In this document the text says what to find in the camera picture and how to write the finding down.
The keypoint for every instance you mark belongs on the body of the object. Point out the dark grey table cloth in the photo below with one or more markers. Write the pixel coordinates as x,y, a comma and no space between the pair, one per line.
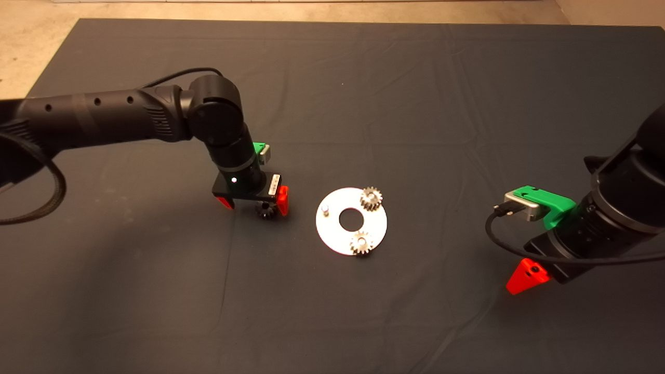
415,78

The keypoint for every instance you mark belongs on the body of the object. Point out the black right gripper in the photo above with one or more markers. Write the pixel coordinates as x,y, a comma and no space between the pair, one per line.
566,254

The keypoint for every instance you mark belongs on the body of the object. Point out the wrist green camera mount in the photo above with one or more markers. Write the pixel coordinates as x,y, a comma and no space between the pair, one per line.
258,148
553,205

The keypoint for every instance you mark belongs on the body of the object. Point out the white round pegged plate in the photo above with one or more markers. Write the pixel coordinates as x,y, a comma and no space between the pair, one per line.
332,234

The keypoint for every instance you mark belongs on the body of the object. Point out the small steel planetary gear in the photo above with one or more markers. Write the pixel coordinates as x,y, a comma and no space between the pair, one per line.
361,243
266,211
371,200

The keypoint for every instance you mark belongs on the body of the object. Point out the left wrist green camera mount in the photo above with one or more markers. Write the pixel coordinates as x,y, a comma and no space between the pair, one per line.
258,148

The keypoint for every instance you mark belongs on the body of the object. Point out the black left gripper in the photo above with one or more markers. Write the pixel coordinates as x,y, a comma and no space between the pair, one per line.
244,187

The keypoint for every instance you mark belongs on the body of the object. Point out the right wrist green camera mount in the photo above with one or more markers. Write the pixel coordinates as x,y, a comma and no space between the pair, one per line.
553,205

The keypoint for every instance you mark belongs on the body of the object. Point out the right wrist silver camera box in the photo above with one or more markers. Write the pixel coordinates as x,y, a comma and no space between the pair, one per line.
522,203

